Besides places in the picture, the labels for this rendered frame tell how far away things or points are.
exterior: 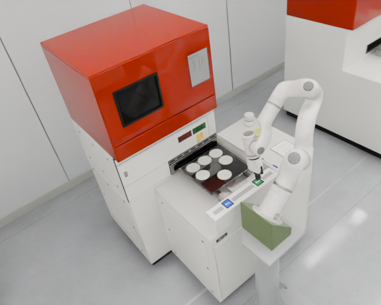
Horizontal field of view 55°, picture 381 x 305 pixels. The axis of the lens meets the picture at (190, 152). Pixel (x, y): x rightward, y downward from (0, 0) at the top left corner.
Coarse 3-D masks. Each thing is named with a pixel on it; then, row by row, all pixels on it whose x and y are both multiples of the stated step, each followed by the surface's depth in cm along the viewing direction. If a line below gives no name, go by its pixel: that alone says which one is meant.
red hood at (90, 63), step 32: (96, 32) 235; (128, 32) 227; (160, 32) 220; (192, 32) 215; (64, 64) 212; (96, 64) 197; (128, 64) 197; (160, 64) 210; (192, 64) 225; (64, 96) 254; (96, 96) 194; (128, 96) 207; (160, 96) 220; (192, 96) 237; (96, 128) 225; (128, 128) 216; (160, 128) 232
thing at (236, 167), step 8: (208, 152) 270; (224, 152) 268; (192, 160) 266; (216, 160) 263; (232, 160) 260; (184, 168) 261; (200, 168) 258; (208, 168) 257; (216, 168) 256; (224, 168) 255; (232, 168) 254; (240, 168) 253; (192, 176) 253; (216, 176) 250; (232, 176) 248; (208, 184) 245; (216, 184) 244
